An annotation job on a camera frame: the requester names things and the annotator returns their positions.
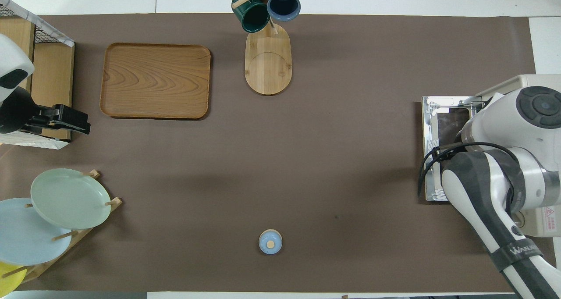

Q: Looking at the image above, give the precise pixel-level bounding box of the glass oven door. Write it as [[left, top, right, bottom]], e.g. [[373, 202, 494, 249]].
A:
[[422, 96, 483, 202]]

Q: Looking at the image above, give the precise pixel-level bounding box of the wooden mug tree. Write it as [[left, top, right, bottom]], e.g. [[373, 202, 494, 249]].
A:
[[231, 0, 303, 96]]

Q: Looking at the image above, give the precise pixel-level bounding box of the black wire basket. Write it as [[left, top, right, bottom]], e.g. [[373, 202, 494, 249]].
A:
[[0, 0, 74, 47]]

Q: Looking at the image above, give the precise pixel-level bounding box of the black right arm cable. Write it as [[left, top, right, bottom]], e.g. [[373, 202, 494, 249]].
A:
[[419, 141, 520, 199]]

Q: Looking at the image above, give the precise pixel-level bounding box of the brown table mat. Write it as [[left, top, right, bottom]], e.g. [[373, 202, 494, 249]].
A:
[[0, 13, 557, 293]]

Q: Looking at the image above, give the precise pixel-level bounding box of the blue mug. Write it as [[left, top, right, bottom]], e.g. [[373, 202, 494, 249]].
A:
[[266, 0, 302, 22]]

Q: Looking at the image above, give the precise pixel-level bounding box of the light green plate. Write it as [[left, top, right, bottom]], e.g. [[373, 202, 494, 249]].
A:
[[31, 168, 111, 230]]

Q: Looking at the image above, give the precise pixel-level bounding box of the dark green mug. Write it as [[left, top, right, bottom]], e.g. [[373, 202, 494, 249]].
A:
[[231, 0, 271, 33]]

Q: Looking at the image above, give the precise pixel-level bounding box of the wooden plate rack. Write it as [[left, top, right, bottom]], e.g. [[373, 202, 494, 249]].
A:
[[20, 170, 122, 284]]

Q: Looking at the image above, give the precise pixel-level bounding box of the large light blue plate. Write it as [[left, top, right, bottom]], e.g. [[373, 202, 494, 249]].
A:
[[0, 198, 73, 266]]

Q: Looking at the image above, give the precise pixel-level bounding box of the cream toaster oven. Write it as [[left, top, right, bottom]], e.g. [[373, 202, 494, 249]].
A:
[[476, 74, 561, 238]]

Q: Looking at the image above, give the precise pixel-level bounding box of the wooden two-tier shelf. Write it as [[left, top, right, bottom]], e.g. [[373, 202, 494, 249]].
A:
[[0, 16, 75, 142]]

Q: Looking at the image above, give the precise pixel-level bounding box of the white patterned cloth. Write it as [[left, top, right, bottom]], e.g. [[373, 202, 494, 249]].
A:
[[0, 130, 70, 150]]

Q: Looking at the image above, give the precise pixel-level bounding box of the wooden serving tray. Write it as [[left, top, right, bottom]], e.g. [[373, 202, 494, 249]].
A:
[[100, 43, 211, 120]]

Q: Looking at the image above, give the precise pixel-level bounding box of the yellow plate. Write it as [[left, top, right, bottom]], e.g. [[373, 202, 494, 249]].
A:
[[0, 262, 27, 293]]

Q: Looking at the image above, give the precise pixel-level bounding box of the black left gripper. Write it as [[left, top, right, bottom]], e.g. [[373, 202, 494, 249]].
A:
[[0, 89, 90, 134]]

